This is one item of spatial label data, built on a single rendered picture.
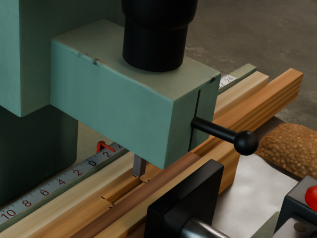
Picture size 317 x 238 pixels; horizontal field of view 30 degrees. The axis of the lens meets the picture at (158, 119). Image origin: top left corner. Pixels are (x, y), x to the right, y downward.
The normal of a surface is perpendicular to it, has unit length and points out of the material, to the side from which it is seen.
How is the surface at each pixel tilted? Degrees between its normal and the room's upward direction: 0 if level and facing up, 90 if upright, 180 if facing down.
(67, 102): 90
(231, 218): 0
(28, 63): 90
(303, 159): 36
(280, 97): 90
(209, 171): 0
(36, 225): 0
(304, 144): 18
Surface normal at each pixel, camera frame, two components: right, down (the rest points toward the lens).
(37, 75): 0.78, 0.42
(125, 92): -0.62, 0.37
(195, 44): 0.11, -0.83
